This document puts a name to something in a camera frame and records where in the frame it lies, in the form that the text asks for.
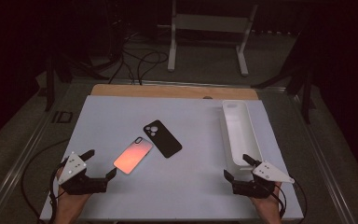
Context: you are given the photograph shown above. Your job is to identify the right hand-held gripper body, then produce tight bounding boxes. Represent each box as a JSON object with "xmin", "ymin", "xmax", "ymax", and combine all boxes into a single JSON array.
[{"xmin": 232, "ymin": 161, "xmax": 296, "ymax": 199}]

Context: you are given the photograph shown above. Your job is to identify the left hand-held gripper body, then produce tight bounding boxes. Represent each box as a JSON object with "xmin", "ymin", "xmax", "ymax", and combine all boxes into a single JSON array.
[{"xmin": 58, "ymin": 151, "xmax": 110, "ymax": 196}]

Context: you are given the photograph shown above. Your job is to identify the iridescent gradient phone case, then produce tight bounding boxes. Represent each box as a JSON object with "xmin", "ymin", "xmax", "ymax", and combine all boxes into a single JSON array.
[{"xmin": 113, "ymin": 136, "xmax": 154, "ymax": 175}]

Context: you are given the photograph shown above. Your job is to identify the long white plastic tray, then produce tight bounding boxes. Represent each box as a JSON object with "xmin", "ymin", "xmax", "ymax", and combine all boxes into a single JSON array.
[{"xmin": 221, "ymin": 100, "xmax": 264, "ymax": 172}]

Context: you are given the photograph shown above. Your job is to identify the black phone case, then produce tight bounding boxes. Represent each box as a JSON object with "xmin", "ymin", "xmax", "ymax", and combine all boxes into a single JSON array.
[{"xmin": 143, "ymin": 119, "xmax": 183, "ymax": 159}]

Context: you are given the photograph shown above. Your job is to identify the person's left hand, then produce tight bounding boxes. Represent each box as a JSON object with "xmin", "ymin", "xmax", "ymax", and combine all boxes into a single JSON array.
[{"xmin": 55, "ymin": 167, "xmax": 91, "ymax": 216}]

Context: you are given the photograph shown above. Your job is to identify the person's right hand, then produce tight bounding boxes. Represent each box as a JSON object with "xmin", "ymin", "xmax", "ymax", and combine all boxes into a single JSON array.
[{"xmin": 251, "ymin": 182, "xmax": 283, "ymax": 216}]

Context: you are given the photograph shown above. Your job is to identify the white board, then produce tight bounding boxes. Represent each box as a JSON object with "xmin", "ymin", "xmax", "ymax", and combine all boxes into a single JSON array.
[{"xmin": 39, "ymin": 94, "xmax": 304, "ymax": 222}]

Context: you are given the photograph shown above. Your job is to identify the black stand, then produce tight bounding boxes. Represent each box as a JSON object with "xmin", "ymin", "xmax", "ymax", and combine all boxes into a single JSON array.
[
  {"xmin": 251, "ymin": 31, "xmax": 317, "ymax": 125},
  {"xmin": 45, "ymin": 52, "xmax": 110, "ymax": 112}
]

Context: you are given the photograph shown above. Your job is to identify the white metal stand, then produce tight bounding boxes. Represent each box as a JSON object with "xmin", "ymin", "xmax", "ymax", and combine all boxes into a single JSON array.
[{"xmin": 158, "ymin": 0, "xmax": 259, "ymax": 77}]

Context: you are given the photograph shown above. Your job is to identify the black floor bracket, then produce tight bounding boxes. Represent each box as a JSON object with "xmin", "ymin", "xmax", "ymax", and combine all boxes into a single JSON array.
[{"xmin": 51, "ymin": 110, "xmax": 74, "ymax": 124}]

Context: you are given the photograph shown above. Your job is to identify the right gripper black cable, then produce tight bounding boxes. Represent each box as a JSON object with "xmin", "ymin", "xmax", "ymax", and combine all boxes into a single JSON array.
[{"xmin": 273, "ymin": 177, "xmax": 308, "ymax": 224}]

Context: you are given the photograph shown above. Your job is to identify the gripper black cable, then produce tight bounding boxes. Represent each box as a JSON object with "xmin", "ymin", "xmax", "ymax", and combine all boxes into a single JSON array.
[
  {"xmin": 21, "ymin": 138, "xmax": 71, "ymax": 224},
  {"xmin": 273, "ymin": 177, "xmax": 308, "ymax": 224}
]

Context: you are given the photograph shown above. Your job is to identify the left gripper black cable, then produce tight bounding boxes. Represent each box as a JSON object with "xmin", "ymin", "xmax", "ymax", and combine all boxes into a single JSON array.
[{"xmin": 21, "ymin": 138, "xmax": 71, "ymax": 224}]

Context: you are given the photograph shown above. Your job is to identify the metal rail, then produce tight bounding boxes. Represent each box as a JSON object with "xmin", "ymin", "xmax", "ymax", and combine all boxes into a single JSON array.
[
  {"xmin": 287, "ymin": 92, "xmax": 357, "ymax": 224},
  {"xmin": 0, "ymin": 78, "xmax": 74, "ymax": 224}
]

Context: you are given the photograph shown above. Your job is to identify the black floor cables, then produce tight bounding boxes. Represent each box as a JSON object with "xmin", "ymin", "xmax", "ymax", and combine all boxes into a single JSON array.
[{"xmin": 105, "ymin": 31, "xmax": 170, "ymax": 86}]

